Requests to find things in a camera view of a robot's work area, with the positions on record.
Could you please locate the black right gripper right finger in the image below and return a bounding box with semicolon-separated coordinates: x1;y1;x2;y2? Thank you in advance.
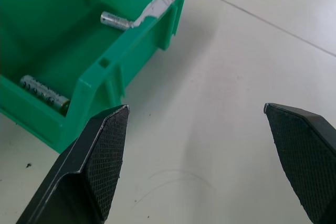
264;102;336;224

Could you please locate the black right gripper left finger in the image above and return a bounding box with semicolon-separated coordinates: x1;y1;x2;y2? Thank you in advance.
15;104;130;224

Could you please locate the silver AA battery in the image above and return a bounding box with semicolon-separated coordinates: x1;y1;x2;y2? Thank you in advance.
19;74;71;116
100;11;134;31

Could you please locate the green plastic storage bin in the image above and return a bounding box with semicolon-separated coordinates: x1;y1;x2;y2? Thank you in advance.
0;0;196;154

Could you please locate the torn white paper label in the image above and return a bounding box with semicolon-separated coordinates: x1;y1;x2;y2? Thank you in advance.
130;0;194;28

